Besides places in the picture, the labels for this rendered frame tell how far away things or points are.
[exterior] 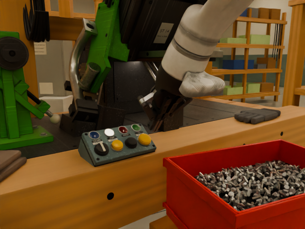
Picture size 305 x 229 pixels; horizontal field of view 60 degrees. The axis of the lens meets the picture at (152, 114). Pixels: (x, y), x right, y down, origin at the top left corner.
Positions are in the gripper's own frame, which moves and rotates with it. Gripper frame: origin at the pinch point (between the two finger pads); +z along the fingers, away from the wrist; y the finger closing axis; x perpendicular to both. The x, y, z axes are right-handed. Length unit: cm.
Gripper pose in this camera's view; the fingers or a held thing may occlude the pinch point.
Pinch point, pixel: (154, 123)
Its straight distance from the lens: 56.4
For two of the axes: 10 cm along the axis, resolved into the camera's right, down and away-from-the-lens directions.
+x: 4.9, 7.0, -5.3
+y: -8.1, 1.3, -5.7
